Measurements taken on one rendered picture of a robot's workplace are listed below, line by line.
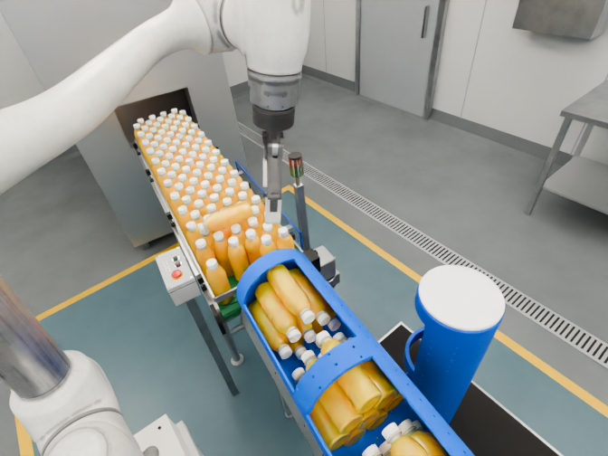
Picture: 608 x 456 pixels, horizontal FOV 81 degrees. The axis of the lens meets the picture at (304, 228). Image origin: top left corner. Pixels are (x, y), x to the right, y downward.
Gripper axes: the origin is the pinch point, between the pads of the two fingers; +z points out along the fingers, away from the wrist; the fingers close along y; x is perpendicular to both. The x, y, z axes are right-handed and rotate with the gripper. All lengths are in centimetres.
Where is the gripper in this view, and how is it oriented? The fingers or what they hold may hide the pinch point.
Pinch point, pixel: (270, 199)
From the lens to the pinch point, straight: 76.2
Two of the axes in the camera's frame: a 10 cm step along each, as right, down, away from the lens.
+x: 9.9, -0.1, 1.4
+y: 1.2, 6.2, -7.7
